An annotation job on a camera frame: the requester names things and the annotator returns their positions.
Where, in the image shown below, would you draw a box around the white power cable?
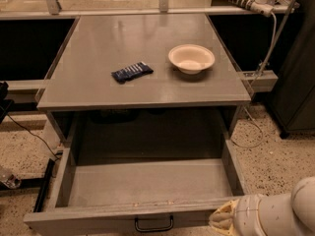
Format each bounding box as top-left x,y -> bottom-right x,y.
229,11 -> 279,149

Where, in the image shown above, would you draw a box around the black drawer handle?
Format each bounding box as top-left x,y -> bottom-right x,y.
134,215 -> 174,233

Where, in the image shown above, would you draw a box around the grey metal frame rail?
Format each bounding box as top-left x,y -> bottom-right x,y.
0,3 -> 299,21

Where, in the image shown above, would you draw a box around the black cable on floor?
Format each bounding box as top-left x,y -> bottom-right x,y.
6,113 -> 62,160

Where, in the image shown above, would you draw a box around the grey metal cabinet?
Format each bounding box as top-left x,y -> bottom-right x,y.
37,14 -> 250,149

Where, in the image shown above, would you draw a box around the black floor rail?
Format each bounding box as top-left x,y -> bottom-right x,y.
33,159 -> 55,212

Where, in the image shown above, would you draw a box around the white power strip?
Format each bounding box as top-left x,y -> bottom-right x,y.
227,0 -> 273,17

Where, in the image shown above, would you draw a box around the dark grey side cabinet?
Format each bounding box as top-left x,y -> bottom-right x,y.
267,0 -> 315,139

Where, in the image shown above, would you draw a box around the white paper bowl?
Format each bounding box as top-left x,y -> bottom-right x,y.
168,44 -> 216,75

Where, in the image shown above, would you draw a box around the grey top drawer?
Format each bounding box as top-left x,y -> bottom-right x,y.
23,139 -> 250,236

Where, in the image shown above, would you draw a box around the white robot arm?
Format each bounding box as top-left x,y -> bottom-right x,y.
210,177 -> 315,236

